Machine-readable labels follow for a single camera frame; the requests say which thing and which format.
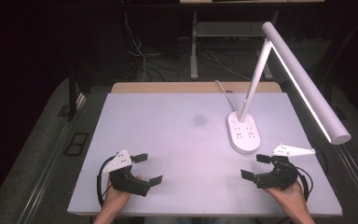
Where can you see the black stand leg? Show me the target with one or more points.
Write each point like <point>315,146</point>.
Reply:
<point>72,96</point>

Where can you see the grey metal table frame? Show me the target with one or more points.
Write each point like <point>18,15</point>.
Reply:
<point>194,46</point>

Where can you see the person's right hand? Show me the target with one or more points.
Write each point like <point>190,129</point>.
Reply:
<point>287,196</point>

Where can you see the person's left hand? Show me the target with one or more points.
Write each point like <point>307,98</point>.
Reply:
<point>115,197</point>

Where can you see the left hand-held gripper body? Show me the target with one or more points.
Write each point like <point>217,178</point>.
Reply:
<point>127,182</point>

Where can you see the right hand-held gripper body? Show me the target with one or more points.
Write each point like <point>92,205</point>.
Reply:
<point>276,175</point>

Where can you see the white desk lamp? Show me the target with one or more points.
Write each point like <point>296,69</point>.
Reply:
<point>244,137</point>

